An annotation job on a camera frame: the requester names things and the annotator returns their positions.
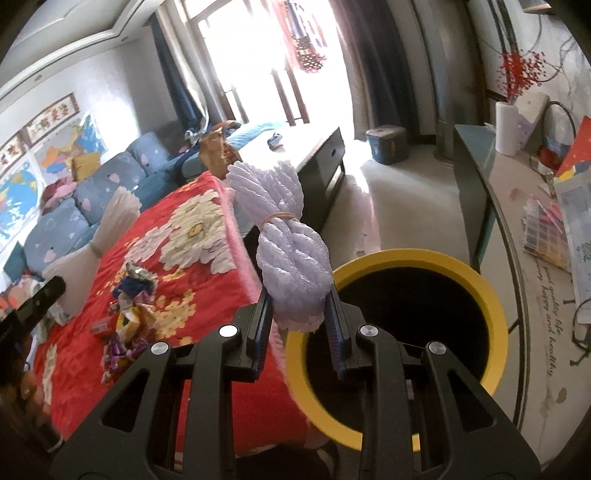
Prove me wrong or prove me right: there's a white paper packet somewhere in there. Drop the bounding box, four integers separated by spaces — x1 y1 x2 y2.
517 92 550 136

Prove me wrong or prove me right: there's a pale blue printed paper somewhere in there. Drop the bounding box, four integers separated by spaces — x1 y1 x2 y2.
554 175 591 315

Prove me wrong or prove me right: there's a dark curtain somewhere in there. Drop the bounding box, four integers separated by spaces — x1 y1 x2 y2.
332 0 421 144
154 7 211 134

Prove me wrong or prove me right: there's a blue patterned sofa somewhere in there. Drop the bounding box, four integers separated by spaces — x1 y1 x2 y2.
22 121 289 278

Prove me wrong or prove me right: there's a long framed picture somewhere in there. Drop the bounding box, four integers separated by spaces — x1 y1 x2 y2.
23 92 77 140

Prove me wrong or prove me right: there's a colourful map poster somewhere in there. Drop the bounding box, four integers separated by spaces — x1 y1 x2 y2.
44 115 109 172

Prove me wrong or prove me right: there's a colourful printed booklet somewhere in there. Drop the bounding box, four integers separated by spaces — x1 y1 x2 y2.
522 194 573 273

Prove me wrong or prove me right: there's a black cable loop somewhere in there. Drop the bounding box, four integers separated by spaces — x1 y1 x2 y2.
541 102 579 155

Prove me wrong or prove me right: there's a world map poster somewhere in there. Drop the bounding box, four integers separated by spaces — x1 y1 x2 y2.
0 157 40 241

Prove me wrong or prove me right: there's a blue storage box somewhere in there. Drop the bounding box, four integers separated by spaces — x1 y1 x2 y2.
366 126 409 164

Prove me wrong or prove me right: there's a grey glass-top cabinet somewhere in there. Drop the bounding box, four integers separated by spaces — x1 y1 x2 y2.
453 124 591 462

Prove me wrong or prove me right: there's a pile of snack wrappers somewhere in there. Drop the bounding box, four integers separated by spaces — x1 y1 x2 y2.
92 261 162 384

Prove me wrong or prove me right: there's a pink cloth pile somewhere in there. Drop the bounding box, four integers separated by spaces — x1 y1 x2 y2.
41 178 78 214

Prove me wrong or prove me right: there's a wooden balcony door frame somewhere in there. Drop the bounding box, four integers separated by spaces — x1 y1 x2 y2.
185 0 324 130

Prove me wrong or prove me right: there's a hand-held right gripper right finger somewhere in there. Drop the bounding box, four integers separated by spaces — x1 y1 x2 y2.
323 288 541 480

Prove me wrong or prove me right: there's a yellow round bin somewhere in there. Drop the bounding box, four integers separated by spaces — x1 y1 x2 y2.
283 248 509 453

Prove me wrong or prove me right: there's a red paper bag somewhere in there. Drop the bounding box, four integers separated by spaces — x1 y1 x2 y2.
538 117 591 183

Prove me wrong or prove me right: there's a hanging red decoration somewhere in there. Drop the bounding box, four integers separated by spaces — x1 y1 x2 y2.
277 0 328 72

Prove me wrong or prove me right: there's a red floral blanket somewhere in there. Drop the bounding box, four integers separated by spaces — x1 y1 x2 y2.
32 172 315 455

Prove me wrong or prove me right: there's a white tied bundle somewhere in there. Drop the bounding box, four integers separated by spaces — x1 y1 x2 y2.
42 187 141 319

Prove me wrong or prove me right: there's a lavender bundle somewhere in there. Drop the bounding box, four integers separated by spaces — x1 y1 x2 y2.
226 159 331 332

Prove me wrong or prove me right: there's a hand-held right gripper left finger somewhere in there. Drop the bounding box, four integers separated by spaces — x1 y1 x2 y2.
51 286 278 480

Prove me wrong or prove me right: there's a yellow cushion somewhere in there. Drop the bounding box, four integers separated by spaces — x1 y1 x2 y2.
71 151 101 182

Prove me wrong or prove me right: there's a dark coffee table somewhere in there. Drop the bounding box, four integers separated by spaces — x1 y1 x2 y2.
231 126 347 245

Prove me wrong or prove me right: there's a grey standing air conditioner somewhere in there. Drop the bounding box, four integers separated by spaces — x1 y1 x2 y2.
411 0 485 162

